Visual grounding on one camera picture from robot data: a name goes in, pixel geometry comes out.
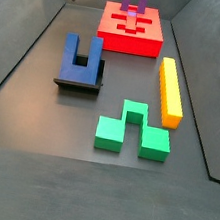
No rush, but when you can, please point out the blue U-shaped block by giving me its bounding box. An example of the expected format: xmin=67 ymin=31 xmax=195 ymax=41
xmin=59 ymin=32 xmax=103 ymax=85

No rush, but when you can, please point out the black angle fixture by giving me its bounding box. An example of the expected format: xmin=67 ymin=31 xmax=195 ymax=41
xmin=53 ymin=60 xmax=105 ymax=95

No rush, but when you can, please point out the purple U-shaped block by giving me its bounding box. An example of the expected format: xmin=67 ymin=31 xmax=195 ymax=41
xmin=120 ymin=0 xmax=148 ymax=14

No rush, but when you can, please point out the red slotted base block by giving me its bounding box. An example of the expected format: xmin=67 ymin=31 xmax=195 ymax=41
xmin=97 ymin=1 xmax=164 ymax=58

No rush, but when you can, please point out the yellow long bar block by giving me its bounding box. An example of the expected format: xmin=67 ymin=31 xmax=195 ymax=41
xmin=159 ymin=57 xmax=183 ymax=129

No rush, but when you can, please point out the green zigzag block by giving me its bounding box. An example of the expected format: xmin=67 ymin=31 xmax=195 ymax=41
xmin=94 ymin=99 xmax=171 ymax=162

